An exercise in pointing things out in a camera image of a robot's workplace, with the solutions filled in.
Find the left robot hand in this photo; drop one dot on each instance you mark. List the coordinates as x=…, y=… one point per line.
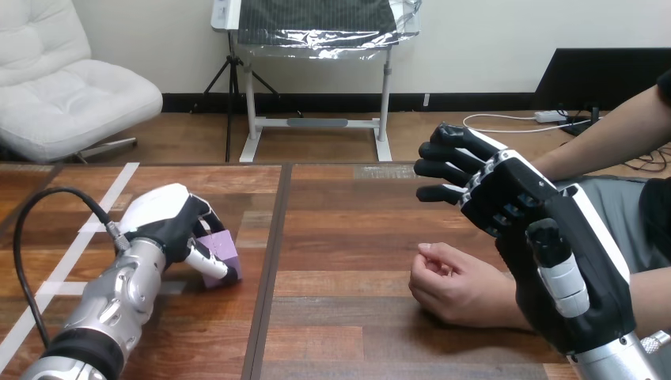
x=165, y=220

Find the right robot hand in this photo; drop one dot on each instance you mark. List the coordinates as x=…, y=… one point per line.
x=592, y=293

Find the person's hand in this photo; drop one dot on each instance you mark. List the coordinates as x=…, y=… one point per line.
x=464, y=293

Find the purple block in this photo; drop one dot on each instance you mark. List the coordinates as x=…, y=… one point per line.
x=225, y=249

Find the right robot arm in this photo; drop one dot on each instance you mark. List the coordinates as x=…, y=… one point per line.
x=618, y=362

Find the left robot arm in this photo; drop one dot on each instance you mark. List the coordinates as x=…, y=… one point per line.
x=112, y=301

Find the person's forearm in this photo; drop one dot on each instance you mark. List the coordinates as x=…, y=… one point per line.
x=652, y=299
x=618, y=126

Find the person's body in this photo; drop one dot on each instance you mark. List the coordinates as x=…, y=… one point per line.
x=621, y=215

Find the black tripod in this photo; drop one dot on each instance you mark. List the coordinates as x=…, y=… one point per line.
x=230, y=105

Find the white cushioned chair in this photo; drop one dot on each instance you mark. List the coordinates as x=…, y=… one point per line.
x=68, y=99

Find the white power strip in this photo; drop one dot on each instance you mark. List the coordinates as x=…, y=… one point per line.
x=550, y=116

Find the white desk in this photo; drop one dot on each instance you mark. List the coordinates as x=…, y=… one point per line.
x=385, y=105

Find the dark screen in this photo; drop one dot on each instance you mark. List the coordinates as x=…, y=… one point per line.
x=592, y=78

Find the foil sheet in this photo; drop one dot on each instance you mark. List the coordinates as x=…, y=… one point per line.
x=325, y=39

